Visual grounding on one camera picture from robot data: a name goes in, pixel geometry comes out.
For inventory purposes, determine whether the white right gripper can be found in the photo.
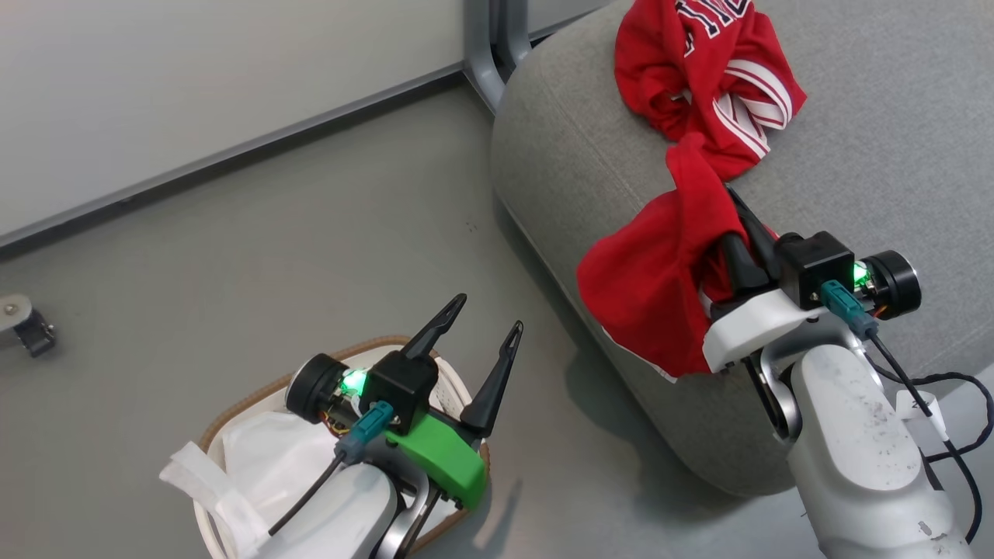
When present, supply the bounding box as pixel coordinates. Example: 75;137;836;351
703;185;923;373

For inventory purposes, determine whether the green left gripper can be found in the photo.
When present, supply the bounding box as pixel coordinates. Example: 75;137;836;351
285;293;524;509

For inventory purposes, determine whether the red basketball jersey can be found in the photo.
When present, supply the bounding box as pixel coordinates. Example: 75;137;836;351
576;0;807;379

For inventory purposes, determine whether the grey fabric sofa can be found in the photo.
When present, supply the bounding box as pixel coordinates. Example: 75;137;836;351
491;0;994;498

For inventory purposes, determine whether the white garment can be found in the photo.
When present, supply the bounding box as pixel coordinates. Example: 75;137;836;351
159;365;467;559

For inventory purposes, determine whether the white wicker-rimmed laundry basket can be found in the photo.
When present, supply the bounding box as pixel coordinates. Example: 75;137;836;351
194;335;492;559

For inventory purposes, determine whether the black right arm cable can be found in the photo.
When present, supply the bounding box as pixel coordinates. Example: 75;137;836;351
822;281;994;544

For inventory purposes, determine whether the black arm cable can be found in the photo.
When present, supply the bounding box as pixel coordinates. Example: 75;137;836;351
268;402;393;536
822;281;994;544

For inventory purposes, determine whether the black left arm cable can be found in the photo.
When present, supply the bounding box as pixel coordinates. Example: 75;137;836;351
268;402;393;536

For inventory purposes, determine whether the white cable label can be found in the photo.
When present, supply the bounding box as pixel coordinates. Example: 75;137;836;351
897;388;950;443

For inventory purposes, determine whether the grey partition frame leg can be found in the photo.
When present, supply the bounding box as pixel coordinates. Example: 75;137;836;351
464;0;506;116
489;0;533;67

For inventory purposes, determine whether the grey partition bottom rail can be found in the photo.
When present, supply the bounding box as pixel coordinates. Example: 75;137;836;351
0;62;467;249

